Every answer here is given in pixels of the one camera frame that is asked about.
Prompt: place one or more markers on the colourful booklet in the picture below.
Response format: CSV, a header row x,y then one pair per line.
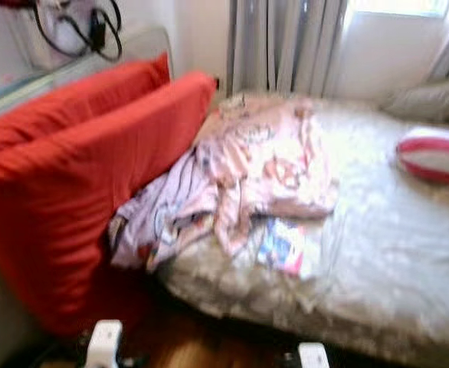
x,y
283,245

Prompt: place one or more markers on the red fabric cushion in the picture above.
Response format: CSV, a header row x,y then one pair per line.
x,y
71,207
86,100

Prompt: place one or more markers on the beige floral bed sheet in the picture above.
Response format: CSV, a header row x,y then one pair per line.
x,y
385,253

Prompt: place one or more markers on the Captain America shield pillow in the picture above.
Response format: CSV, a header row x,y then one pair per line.
x,y
435,157

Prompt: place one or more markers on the beige pillow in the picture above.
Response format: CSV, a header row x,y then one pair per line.
x,y
431,101

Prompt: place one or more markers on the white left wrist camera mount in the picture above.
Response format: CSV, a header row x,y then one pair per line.
x,y
103,343

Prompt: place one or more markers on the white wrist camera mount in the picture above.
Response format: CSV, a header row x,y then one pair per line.
x,y
103,343
314,356

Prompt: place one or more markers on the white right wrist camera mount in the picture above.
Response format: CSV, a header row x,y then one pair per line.
x,y
314,356

